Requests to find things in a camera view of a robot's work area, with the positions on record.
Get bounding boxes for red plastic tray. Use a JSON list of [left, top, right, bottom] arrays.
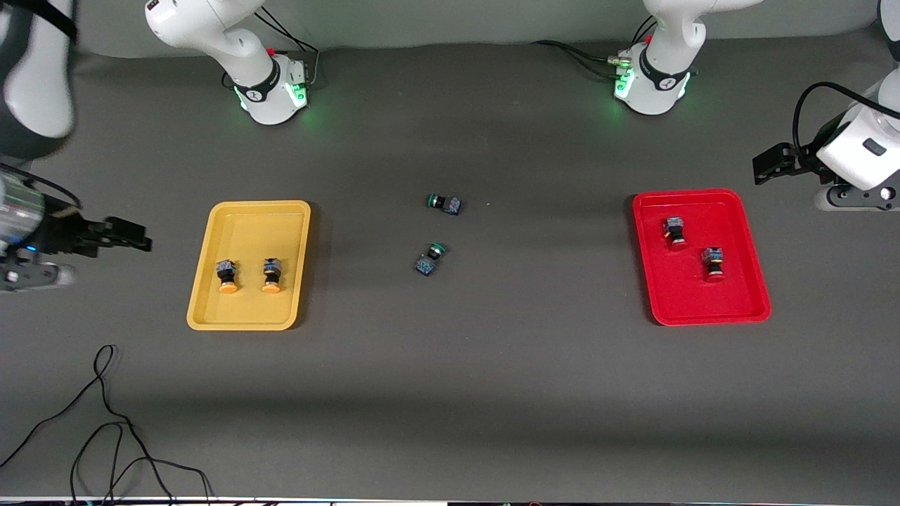
[[632, 188, 773, 327]]

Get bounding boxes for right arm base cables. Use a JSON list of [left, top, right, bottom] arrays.
[[257, 8, 321, 89]]

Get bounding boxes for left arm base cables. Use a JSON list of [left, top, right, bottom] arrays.
[[531, 18, 658, 79]]

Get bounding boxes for yellow plastic tray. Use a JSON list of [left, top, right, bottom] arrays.
[[186, 200, 311, 331]]

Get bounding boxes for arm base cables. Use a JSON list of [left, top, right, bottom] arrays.
[[257, 8, 321, 89], [531, 18, 658, 79]]

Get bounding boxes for right arm wrist cable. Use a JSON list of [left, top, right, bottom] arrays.
[[0, 163, 82, 209]]

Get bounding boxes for loose thin black cable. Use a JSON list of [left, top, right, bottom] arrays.
[[0, 344, 213, 506]]

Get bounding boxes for arm wrist cable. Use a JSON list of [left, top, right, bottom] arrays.
[[793, 82, 900, 152], [0, 163, 82, 209]]

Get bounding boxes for left arm wrist cable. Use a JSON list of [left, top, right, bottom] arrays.
[[793, 82, 900, 152]]

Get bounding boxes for dark grey table mat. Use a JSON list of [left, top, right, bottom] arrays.
[[0, 32, 900, 501]]

